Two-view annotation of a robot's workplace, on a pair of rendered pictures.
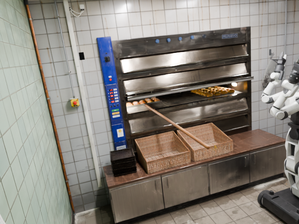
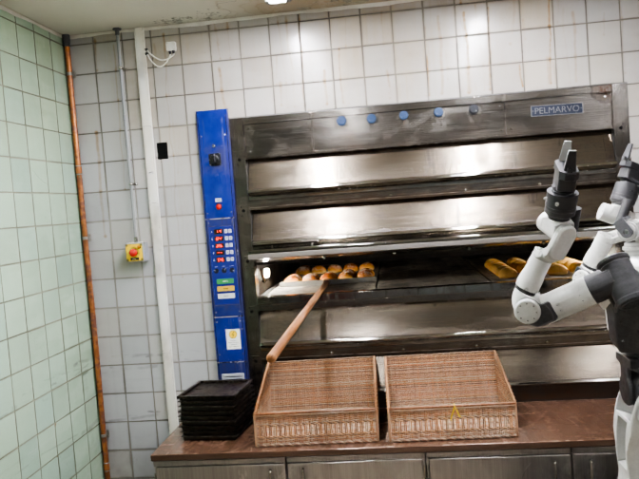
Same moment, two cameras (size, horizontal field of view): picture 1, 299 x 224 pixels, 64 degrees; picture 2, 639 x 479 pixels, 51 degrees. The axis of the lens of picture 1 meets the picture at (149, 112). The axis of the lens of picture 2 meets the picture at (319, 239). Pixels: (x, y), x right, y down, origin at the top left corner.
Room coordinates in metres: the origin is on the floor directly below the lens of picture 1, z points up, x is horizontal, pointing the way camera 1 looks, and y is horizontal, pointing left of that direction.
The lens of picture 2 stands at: (-0.12, -1.31, 1.63)
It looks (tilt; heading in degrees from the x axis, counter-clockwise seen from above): 3 degrees down; 22
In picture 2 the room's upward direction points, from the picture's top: 4 degrees counter-clockwise
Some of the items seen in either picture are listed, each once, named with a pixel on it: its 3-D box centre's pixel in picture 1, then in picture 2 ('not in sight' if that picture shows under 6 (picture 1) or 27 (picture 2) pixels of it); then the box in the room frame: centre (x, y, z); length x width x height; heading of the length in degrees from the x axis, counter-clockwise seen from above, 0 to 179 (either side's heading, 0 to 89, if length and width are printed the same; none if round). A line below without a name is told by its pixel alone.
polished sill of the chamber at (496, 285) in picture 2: (190, 104); (434, 290); (3.21, -0.58, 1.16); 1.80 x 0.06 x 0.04; 105
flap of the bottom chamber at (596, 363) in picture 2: (193, 131); (438, 370); (3.19, -0.59, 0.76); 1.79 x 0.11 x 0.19; 105
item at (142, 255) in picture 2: (74, 102); (136, 252); (2.76, 0.85, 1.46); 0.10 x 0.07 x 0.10; 105
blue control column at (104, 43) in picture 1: (107, 110); (263, 294); (3.81, 0.67, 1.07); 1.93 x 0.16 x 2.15; 15
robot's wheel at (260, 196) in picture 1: (265, 198); not in sight; (2.45, -1.24, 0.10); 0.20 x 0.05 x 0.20; 106
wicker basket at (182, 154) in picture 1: (161, 150); (319, 398); (2.78, -0.09, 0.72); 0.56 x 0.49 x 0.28; 107
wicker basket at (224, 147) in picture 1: (204, 140); (446, 392); (2.93, -0.67, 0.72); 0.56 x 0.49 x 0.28; 107
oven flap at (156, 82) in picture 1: (189, 77); (428, 215); (3.19, -0.59, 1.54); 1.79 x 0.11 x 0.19; 105
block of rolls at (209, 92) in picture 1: (211, 90); (533, 265); (3.77, -1.03, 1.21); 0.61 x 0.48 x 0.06; 15
